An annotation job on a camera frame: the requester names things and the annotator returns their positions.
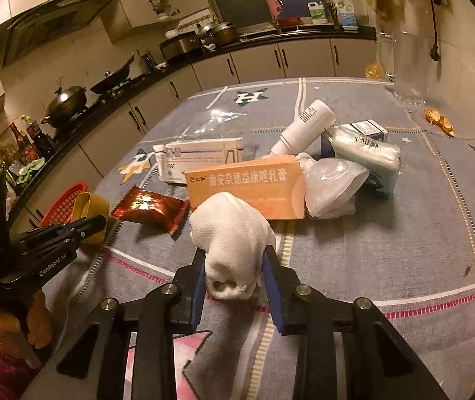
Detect red snack packet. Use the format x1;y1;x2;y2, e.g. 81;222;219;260
111;186;190;237

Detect white cloth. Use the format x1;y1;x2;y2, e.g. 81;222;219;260
189;192;276;301

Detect orange ointment box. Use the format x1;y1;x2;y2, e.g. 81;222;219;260
185;155;305;220

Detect person left hand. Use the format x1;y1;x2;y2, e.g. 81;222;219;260
0;290;52;358

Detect red plastic basket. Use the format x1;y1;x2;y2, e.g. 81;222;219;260
40;182;88;227

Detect yellow tape roll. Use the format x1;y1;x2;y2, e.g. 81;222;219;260
71;191;110;247

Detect green dishcloth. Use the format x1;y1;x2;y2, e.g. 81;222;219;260
16;158;46;186

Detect dark sauce bottle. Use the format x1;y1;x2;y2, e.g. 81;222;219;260
21;116;56;161

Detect lidded steel wok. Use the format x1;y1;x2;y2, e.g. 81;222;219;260
40;79;87;129

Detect white medicine box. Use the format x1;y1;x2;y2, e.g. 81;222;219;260
152;137;244;184

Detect crumpled clear plastic bag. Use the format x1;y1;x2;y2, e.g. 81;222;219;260
296;153;369;219

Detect grey patterned tablecloth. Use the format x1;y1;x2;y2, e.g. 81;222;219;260
44;78;475;399

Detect black frying pan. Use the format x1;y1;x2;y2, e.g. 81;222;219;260
90;54;135;96

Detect light blue tissue pack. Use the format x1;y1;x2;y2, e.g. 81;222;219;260
331;126;401;198

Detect clear plastic lid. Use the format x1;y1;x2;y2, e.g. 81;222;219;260
193;109;247;135

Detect white spray bottle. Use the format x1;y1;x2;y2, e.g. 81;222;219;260
271;99;336;155

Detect blue white small carton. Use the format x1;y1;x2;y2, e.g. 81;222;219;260
341;119;388;142

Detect range hood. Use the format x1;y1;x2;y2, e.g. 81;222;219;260
0;0;113;68

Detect orange peel scraps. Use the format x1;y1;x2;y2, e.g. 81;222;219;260
424;107;455;137

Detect steel stockpot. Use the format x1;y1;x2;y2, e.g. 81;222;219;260
198;22;239;47

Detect blue white detergent bottle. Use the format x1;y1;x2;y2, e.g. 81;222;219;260
338;2;358;32

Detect green detergent jug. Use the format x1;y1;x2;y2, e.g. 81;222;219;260
307;0;330;24

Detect black wall cable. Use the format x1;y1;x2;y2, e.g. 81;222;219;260
415;0;442;63

